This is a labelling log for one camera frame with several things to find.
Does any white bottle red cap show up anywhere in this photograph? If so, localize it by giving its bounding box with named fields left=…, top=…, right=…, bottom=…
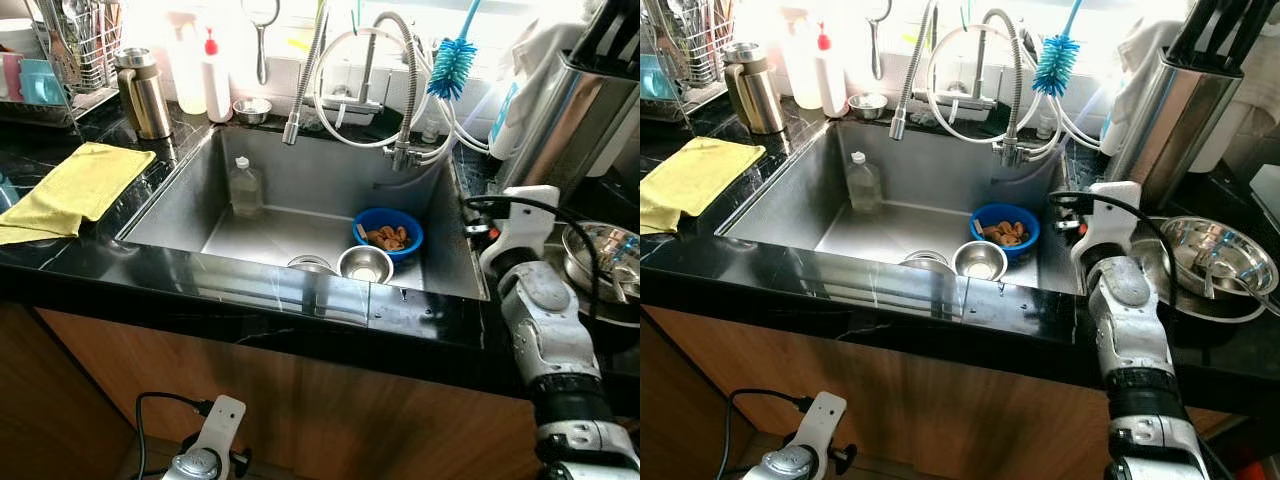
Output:
left=815, top=22, right=848, bottom=119
left=203, top=28, right=234, bottom=124

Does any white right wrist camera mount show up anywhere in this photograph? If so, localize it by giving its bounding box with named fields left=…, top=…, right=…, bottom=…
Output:
left=480, top=185, right=562, bottom=281
left=1070, top=180, right=1147, bottom=277

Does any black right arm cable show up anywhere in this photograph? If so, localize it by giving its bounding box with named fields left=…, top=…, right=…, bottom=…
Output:
left=465, top=195, right=603, bottom=306
left=1048, top=190, right=1193, bottom=306

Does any white hanging cloth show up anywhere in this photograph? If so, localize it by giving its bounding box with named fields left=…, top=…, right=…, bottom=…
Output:
left=1099, top=20, right=1169, bottom=157
left=488, top=20, right=593, bottom=161

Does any wide wooden cabinet door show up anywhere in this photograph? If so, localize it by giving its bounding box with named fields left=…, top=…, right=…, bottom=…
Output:
left=35, top=305, right=546, bottom=480
left=645, top=305, right=1233, bottom=480

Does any teal plastic cup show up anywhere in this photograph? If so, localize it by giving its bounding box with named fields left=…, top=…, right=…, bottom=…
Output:
left=640, top=55, right=669, bottom=102
left=18, top=58, right=67, bottom=107

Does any steel wire dish rack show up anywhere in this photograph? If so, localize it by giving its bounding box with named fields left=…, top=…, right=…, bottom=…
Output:
left=640, top=0, right=737, bottom=123
left=0, top=0, right=123, bottom=127

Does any pale yellow plastic bottle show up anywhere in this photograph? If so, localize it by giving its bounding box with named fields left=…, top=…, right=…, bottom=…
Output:
left=170, top=20, right=208, bottom=116
left=785, top=15, right=823, bottom=111

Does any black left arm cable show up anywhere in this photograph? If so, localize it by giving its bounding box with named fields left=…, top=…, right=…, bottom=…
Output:
left=134, top=391, right=216, bottom=480
left=724, top=388, right=813, bottom=480

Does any grey gooseneck faucet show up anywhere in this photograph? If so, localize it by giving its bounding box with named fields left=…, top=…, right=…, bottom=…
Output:
left=980, top=8, right=1036, bottom=167
left=372, top=12, right=426, bottom=172

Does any stainless steel sink basin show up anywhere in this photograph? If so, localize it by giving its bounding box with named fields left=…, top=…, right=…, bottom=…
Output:
left=718, top=120, right=1087, bottom=297
left=118, top=125, right=491, bottom=302

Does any clear plastic bottle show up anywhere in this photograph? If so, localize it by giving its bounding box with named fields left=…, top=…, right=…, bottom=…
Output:
left=846, top=151, right=884, bottom=214
left=228, top=156, right=265, bottom=219

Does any gold steel thermos jug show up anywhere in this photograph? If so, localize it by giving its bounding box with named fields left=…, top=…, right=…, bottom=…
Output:
left=113, top=48, right=175, bottom=141
left=722, top=42, right=787, bottom=136

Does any hanging steel ladle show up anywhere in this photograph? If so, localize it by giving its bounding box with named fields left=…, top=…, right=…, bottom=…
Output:
left=243, top=0, right=281, bottom=87
left=865, top=0, right=894, bottom=81

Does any blue bottle brush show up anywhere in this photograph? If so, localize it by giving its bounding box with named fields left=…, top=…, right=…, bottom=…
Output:
left=1032, top=0, right=1087, bottom=98
left=427, top=0, right=483, bottom=101

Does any steel knife block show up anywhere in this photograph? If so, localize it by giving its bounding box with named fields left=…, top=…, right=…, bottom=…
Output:
left=497, top=0, right=641, bottom=203
left=1105, top=0, right=1280, bottom=209

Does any white flexible hose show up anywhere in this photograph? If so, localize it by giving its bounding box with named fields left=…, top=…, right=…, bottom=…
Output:
left=313, top=27, right=421, bottom=151
left=925, top=22, right=1031, bottom=147

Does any steel pull-out faucet hose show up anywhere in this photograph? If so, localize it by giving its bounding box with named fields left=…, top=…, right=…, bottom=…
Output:
left=283, top=0, right=332, bottom=147
left=890, top=0, right=942, bottom=142

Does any blue plastic bowl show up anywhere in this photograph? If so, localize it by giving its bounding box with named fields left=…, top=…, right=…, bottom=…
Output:
left=351, top=208, right=424, bottom=263
left=968, top=203, right=1042, bottom=261

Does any yellow cleaning cloth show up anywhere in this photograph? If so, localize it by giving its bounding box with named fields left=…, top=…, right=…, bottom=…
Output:
left=0, top=142, right=158, bottom=246
left=640, top=137, right=767, bottom=236

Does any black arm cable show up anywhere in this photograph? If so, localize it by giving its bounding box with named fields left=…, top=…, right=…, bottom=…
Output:
left=724, top=388, right=813, bottom=480
left=1048, top=190, right=1193, bottom=306
left=465, top=195, right=603, bottom=306
left=134, top=391, right=216, bottom=480

